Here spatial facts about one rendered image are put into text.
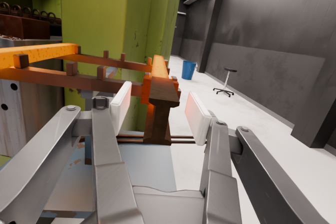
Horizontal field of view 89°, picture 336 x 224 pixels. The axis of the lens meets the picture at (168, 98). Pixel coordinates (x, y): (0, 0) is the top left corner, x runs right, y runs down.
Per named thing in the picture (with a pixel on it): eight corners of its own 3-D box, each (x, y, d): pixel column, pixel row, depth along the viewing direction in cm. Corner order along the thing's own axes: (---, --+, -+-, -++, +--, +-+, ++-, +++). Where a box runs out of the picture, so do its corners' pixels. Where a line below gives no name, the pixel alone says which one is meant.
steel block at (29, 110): (28, 160, 66) (13, 40, 51) (-64, 141, 67) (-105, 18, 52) (98, 107, 118) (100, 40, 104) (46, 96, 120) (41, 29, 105)
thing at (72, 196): (178, 222, 35) (180, 215, 35) (-43, 214, 30) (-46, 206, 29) (167, 139, 63) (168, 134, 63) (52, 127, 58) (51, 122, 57)
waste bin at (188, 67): (192, 78, 508) (196, 61, 491) (196, 81, 471) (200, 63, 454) (178, 76, 501) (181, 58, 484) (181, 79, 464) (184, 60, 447)
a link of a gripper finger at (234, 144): (216, 135, 13) (253, 139, 13) (200, 108, 17) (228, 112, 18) (211, 151, 13) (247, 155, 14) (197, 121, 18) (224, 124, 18)
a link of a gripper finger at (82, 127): (102, 140, 12) (58, 136, 12) (117, 111, 17) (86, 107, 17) (103, 122, 12) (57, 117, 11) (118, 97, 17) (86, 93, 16)
